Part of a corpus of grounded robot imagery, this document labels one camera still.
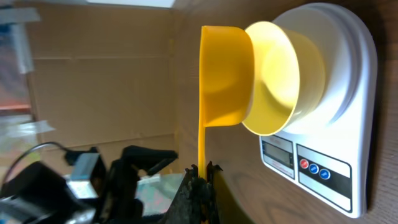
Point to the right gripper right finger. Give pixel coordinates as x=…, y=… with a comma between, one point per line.
x=223, y=208

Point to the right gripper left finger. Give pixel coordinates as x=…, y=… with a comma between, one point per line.
x=187, y=207

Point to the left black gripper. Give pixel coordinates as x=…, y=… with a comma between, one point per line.
x=120, y=204

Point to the yellow measuring scoop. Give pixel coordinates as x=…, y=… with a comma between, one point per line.
x=226, y=80

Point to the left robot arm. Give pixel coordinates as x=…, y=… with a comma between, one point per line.
x=40, y=195

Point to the white digital kitchen scale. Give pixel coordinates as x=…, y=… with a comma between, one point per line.
x=326, y=153

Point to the yellow bowl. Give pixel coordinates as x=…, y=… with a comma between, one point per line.
x=289, y=78

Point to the brown cardboard panel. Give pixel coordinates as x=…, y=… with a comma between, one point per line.
x=102, y=77

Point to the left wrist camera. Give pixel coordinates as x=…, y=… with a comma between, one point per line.
x=88, y=177

